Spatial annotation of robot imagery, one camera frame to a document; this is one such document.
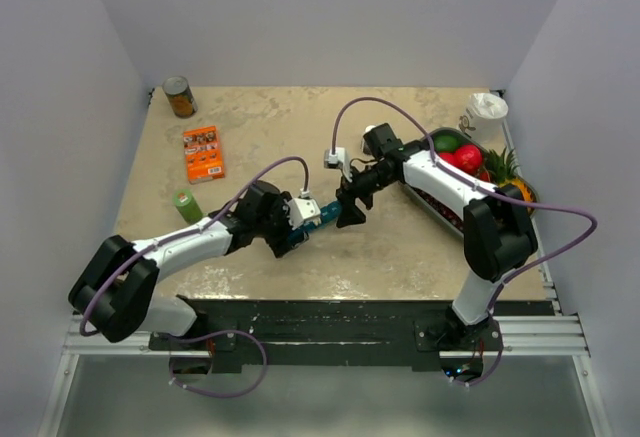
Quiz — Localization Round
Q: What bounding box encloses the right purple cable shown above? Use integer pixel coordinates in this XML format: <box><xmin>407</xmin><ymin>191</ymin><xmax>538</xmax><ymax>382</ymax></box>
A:
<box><xmin>329</xmin><ymin>97</ymin><xmax>599</xmax><ymax>388</ymax></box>

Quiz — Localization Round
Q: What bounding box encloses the dark toy grapes bunch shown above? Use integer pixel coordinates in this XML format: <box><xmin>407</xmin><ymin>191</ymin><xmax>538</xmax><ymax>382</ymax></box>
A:
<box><xmin>418</xmin><ymin>190</ymin><xmax>463</xmax><ymax>231</ymax></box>

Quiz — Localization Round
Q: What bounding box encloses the white capped dark pill bottle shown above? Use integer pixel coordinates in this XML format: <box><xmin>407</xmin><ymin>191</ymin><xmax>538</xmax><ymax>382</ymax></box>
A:
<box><xmin>361</xmin><ymin>125</ymin><xmax>380</xmax><ymax>158</ymax></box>

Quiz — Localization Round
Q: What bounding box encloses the red toy apple right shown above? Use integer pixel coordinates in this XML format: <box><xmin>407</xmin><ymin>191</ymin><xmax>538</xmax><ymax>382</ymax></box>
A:
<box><xmin>454</xmin><ymin>144</ymin><xmax>484</xmax><ymax>175</ymax></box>

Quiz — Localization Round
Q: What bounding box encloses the green pill bottle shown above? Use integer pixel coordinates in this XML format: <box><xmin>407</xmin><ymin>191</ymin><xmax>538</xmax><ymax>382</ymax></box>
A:
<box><xmin>172</xmin><ymin>189</ymin><xmax>204</xmax><ymax>224</ymax></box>

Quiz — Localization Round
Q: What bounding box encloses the teal weekly pill organizer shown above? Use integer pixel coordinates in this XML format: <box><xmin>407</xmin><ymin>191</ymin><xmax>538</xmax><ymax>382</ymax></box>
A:
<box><xmin>289</xmin><ymin>200</ymin><xmax>342</xmax><ymax>238</ymax></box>

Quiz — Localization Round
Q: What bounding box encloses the aluminium frame rail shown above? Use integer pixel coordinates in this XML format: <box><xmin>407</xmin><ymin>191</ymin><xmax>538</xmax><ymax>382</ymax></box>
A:
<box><xmin>34</xmin><ymin>91</ymin><xmax>614</xmax><ymax>437</ymax></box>

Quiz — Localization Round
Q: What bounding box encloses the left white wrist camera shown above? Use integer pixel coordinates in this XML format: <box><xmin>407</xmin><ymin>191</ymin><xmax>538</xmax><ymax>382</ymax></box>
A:
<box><xmin>287</xmin><ymin>198</ymin><xmax>321</xmax><ymax>230</ymax></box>

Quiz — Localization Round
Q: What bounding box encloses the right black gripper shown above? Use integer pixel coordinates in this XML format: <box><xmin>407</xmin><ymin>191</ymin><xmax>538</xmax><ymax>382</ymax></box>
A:
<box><xmin>337</xmin><ymin>164</ymin><xmax>397</xmax><ymax>229</ymax></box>

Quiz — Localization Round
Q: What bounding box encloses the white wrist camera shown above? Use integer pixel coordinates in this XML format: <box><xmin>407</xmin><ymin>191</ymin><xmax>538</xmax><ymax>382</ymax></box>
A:
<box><xmin>323</xmin><ymin>147</ymin><xmax>352</xmax><ymax>182</ymax></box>
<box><xmin>287</xmin><ymin>198</ymin><xmax>321</xmax><ymax>230</ymax></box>

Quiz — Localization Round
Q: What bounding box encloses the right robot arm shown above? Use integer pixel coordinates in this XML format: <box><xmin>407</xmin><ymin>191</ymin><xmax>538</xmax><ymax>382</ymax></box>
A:
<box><xmin>324</xmin><ymin>124</ymin><xmax>538</xmax><ymax>350</ymax></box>

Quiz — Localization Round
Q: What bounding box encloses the white paper cup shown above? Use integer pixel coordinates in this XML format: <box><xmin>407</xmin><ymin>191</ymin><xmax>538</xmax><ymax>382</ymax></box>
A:
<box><xmin>458</xmin><ymin>92</ymin><xmax>509</xmax><ymax>143</ymax></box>

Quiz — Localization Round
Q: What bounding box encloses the orange cardboard box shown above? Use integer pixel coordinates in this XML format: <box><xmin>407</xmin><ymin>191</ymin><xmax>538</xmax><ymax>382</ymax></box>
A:
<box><xmin>183</xmin><ymin>126</ymin><xmax>225</xmax><ymax>184</ymax></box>

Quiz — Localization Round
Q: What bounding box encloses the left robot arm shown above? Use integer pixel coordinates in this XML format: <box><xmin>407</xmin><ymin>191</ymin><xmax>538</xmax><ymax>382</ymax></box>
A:
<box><xmin>68</xmin><ymin>180</ymin><xmax>321</xmax><ymax>349</ymax></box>

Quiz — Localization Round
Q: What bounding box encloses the green bottle cap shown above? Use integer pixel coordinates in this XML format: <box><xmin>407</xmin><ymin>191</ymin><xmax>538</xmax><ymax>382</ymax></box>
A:
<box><xmin>172</xmin><ymin>189</ymin><xmax>193</xmax><ymax>208</ymax></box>

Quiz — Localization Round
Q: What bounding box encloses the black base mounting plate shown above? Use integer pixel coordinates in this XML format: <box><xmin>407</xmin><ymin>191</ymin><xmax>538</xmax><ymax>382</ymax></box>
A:
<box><xmin>149</xmin><ymin>299</ymin><xmax>552</xmax><ymax>373</ymax></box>

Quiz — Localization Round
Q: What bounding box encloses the tin food can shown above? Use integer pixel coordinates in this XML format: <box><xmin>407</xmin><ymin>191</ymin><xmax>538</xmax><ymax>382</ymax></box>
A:
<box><xmin>162</xmin><ymin>76</ymin><xmax>198</xmax><ymax>118</ymax></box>

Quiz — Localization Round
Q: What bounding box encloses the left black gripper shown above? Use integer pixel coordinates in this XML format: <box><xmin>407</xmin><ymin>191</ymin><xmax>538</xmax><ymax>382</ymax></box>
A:
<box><xmin>254</xmin><ymin>192</ymin><xmax>309</xmax><ymax>257</ymax></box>

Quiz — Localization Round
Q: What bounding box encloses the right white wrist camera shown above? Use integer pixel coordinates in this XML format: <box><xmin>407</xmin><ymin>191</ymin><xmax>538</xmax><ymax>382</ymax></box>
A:
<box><xmin>323</xmin><ymin>147</ymin><xmax>352</xmax><ymax>182</ymax></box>

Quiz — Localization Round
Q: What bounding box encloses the dark grey fruit tray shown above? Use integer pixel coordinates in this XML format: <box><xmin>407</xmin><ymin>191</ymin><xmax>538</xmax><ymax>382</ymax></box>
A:
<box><xmin>401</xmin><ymin>127</ymin><xmax>539</xmax><ymax>237</ymax></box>

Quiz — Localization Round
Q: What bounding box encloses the green toy lime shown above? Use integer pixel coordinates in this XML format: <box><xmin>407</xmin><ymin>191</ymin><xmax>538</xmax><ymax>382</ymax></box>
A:
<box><xmin>433</xmin><ymin>134</ymin><xmax>460</xmax><ymax>154</ymax></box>

